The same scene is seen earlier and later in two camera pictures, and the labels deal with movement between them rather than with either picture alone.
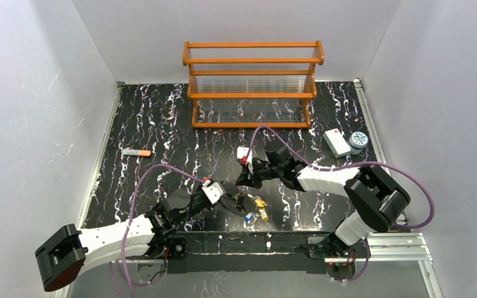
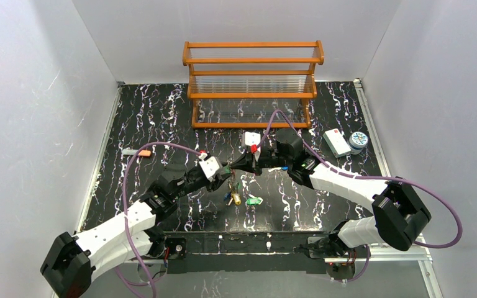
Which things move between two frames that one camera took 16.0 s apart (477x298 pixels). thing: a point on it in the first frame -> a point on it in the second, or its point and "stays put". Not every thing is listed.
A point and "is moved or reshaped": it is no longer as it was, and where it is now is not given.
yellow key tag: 264,214 is moved or reshaped
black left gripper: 226,197 -> 222,174
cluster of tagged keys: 261,210 is moved or reshaped
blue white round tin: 357,141 stays put
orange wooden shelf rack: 251,84 stays put
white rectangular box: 336,142 stays put
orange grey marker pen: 135,152 stays put
